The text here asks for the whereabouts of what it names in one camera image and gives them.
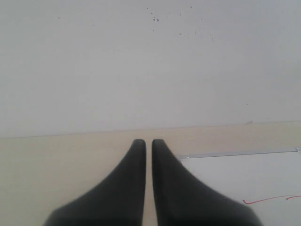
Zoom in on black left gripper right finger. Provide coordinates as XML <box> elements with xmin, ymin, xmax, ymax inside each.
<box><xmin>151</xmin><ymin>139</ymin><xmax>261</xmax><ymax>226</ymax></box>

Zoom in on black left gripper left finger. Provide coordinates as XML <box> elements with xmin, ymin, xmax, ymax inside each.
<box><xmin>45</xmin><ymin>139</ymin><xmax>146</xmax><ymax>226</ymax></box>

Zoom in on white dry-erase board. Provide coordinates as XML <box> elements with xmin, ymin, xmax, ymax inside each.
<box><xmin>178</xmin><ymin>147</ymin><xmax>301</xmax><ymax>226</ymax></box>

